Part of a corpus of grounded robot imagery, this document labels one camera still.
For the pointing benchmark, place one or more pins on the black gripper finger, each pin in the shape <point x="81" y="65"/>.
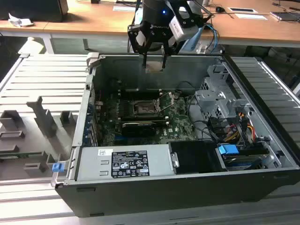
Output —
<point x="164" y="61"/>
<point x="132" y="39"/>

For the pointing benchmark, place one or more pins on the small square silver CPU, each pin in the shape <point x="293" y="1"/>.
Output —
<point x="153" y="68"/>

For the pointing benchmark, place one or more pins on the CPU socket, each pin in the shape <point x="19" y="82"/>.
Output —
<point x="143" y="109"/>

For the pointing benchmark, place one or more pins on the pale blue teach pendant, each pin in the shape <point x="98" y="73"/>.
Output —
<point x="191" y="44"/>

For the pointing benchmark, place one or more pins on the wooden desk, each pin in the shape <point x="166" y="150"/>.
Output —
<point x="93" y="18"/>

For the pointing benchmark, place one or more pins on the silver metal disk bay cage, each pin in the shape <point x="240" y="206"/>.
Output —
<point x="208" y="100"/>

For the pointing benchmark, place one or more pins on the black computer mouse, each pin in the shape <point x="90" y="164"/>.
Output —
<point x="219" y="9"/>

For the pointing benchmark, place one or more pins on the green motherboard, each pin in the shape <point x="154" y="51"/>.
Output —
<point x="178" y="131"/>

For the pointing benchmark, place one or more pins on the black graphics card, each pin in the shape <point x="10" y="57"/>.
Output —
<point x="138" y="129"/>

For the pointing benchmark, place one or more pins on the white paper sheet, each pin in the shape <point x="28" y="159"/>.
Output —
<point x="250" y="16"/>

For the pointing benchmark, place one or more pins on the black plastic air shroud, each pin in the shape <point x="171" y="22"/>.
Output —
<point x="194" y="157"/>

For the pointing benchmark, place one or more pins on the black box on desk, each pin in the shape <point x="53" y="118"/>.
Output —
<point x="35" y="9"/>

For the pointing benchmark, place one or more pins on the hard disk in blue carrier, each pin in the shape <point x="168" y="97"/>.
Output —
<point x="227" y="149"/>

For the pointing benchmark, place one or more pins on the crumpled white paper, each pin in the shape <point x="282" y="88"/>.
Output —
<point x="20" y="20"/>

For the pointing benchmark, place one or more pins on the grey parts rack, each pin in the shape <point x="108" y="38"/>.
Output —
<point x="44" y="117"/>

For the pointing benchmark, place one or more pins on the grey power supply unit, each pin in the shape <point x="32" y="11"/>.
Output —
<point x="93" y="164"/>

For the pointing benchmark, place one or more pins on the grey laptop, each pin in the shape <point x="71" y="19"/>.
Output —
<point x="284" y="16"/>

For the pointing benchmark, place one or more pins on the black open PC case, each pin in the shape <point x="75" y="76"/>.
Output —
<point x="164" y="197"/>

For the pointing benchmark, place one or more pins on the blue plastic latch tab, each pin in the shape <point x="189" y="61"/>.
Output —
<point x="57" y="167"/>

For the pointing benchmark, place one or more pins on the green RAM stick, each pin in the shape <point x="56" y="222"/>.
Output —
<point x="21" y="154"/>

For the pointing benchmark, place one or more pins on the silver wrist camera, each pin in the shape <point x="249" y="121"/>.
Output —
<point x="179" y="27"/>

